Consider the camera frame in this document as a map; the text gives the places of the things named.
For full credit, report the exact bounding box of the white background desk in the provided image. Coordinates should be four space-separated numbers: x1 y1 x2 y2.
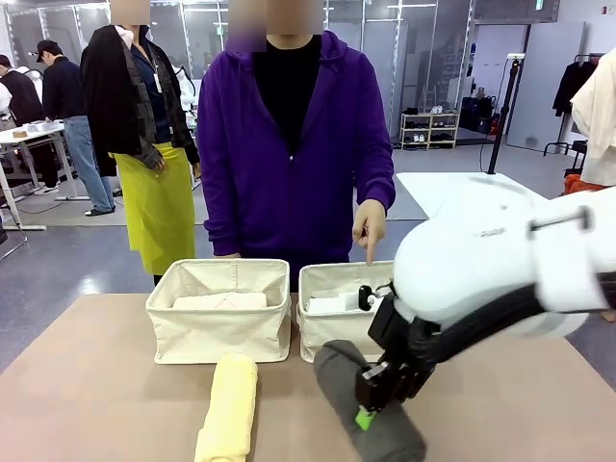
0 119 92 202

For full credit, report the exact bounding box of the white side table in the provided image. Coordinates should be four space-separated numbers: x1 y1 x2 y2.
395 171 550 222

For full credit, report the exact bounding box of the grey towel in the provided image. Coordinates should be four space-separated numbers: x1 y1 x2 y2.
312 339 427 462

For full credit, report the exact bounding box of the cream fabric basket plain lining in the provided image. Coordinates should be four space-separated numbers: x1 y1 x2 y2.
145 258 294 366

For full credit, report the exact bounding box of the person in purple hoodie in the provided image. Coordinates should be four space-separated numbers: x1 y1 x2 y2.
196 0 397 293

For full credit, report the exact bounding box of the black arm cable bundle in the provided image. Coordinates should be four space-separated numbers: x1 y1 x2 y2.
406 273 616 368

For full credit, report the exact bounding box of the black bags stack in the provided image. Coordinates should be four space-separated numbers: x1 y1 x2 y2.
459 94 498 134

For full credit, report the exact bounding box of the yellow towel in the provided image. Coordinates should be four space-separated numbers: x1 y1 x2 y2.
193 353 260 462

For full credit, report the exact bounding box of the person's right forearm purple sleeve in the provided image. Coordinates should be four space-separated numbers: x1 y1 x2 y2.
202 177 246 257

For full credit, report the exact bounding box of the mannequin in cream garment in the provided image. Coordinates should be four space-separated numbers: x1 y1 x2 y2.
570 47 616 187

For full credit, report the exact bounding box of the cream fabric basket with tag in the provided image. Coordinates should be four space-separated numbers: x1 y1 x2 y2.
296 260 398 364

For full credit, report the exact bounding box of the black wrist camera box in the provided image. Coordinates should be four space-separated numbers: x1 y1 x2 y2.
368 295 416 363

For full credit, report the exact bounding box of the clothes rack with black jacket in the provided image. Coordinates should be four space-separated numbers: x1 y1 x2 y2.
543 52 608 158

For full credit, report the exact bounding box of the orange cloth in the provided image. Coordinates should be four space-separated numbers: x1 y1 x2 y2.
563 173 605 194

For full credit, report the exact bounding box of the person's left forearm purple sleeve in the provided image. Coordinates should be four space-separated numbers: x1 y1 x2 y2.
354 153 397 213

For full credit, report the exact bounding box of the mannequin in yellow apron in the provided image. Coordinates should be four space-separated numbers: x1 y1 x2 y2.
80 0 202 286

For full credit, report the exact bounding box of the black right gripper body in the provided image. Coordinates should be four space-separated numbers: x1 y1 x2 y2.
354 358 437 416

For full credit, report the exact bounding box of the wooden shoe rack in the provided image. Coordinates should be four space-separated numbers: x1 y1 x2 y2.
399 105 461 150

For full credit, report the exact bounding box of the pink towel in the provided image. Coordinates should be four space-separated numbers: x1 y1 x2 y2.
171 291 269 311

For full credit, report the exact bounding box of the white towel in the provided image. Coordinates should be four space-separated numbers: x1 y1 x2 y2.
307 290 368 316

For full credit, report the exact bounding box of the black camera pole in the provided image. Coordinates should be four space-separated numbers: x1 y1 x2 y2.
486 52 526 175

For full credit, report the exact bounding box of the person's left hand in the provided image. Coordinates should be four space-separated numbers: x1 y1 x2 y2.
352 199 388 267

